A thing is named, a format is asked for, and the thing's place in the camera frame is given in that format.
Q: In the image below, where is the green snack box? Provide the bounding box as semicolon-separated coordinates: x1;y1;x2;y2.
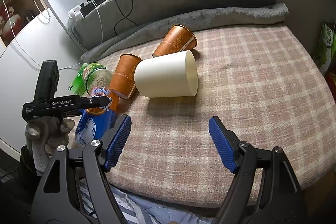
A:
313;22;335;75

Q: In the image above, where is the orange paper cup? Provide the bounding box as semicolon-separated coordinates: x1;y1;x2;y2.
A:
109;53;142;100
152;24;197;57

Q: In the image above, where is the checkered tablecloth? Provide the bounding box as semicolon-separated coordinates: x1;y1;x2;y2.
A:
107;24;335;207

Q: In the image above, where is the white paper cup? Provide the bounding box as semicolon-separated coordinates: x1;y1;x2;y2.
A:
134;50;198;98

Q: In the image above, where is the striped cloth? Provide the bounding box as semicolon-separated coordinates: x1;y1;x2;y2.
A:
79;178;211;224

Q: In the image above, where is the grey blanket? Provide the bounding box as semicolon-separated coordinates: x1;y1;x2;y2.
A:
68;0;288;62

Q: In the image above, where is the black power adapter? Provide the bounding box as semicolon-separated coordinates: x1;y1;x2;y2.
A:
80;0;96;18

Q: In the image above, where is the white power strip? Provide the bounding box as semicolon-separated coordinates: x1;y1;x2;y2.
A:
68;3;85;20

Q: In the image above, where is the blue label plastic bottle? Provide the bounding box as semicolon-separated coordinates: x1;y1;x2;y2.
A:
75;86;119;146

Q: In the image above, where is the white cabinet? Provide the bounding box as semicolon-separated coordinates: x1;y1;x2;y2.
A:
1;0;86;160

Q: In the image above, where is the orange paper cup near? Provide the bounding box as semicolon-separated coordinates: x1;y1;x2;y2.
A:
109;53;142;100

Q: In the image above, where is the green plastic cup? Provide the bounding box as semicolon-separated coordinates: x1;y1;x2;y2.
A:
68;62;113;96

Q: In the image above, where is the grey gloved left hand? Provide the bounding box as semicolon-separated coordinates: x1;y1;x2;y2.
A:
25;116;75;176

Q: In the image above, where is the orange paper cup far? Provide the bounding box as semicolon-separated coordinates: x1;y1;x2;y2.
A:
152;24;197;57

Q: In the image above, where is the white cable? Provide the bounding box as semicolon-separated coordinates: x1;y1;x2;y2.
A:
0;0;104;71

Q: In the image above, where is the black cable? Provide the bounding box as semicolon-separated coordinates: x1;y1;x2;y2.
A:
111;0;138;37

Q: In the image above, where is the red white vase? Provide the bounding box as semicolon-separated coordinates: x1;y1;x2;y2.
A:
1;1;23;44

